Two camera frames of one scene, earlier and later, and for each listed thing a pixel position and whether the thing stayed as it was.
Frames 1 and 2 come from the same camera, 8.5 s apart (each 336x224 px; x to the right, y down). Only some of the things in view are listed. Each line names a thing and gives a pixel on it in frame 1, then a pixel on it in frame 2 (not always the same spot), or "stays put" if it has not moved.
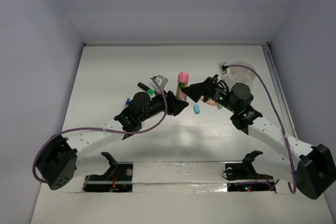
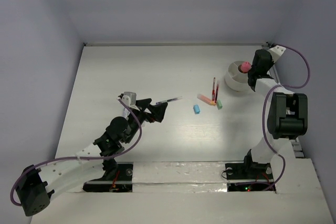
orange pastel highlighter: x=211 y=102 stays put
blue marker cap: x=197 y=109 stays put
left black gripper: x=170 y=102 → x=144 y=111
